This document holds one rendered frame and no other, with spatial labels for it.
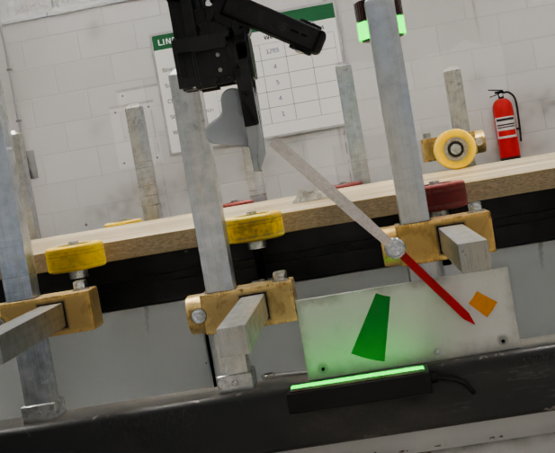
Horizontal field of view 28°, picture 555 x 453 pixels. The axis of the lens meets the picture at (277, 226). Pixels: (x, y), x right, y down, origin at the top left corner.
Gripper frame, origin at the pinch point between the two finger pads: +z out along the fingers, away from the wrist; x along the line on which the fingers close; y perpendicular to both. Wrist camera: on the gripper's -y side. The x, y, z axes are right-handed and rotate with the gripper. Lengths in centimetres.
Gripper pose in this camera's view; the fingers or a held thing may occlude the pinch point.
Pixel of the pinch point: (262, 158)
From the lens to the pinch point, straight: 122.6
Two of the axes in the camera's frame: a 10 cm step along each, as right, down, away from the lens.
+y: -9.8, 1.7, 0.5
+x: -0.4, 0.6, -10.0
